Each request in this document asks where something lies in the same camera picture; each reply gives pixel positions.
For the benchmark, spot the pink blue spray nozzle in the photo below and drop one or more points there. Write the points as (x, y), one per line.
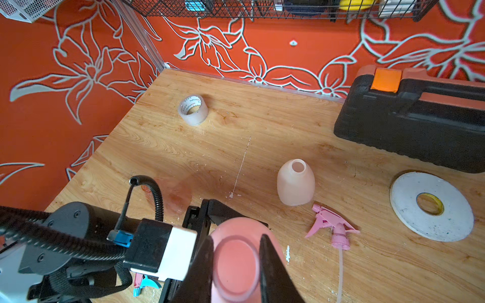
(142, 281)

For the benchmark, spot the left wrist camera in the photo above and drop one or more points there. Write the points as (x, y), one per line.
(161, 250)

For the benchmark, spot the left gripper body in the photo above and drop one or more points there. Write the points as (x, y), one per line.
(79, 249)

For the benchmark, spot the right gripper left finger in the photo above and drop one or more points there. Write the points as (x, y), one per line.
(197, 285)

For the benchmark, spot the white adapter block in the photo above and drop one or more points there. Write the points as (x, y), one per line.
(395, 8)

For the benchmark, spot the clear plastic wall bin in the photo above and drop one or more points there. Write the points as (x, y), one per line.
(27, 10)

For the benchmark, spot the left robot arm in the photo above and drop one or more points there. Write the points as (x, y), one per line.
(25, 287)

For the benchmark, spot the black device with label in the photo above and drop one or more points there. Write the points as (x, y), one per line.
(306, 8)

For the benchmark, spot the clear tape roll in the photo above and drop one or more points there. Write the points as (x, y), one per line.
(193, 110)

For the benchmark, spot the white tape roll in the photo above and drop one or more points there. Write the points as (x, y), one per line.
(431, 207)

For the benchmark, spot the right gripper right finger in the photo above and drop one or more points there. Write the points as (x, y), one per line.
(275, 282)

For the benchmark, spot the black orange tool case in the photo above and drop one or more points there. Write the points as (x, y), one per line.
(408, 112)

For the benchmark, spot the pink spray bottle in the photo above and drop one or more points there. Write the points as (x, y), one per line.
(236, 266)

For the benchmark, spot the white spray bottle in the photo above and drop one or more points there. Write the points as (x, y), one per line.
(295, 183)

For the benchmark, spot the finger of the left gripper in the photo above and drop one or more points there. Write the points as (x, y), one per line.
(218, 213)

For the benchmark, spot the black wire basket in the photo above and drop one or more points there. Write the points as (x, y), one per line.
(255, 9)

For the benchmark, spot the light blue box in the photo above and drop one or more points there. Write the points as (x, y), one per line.
(195, 5)

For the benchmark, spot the yellow tape measure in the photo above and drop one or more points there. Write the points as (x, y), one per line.
(355, 5)

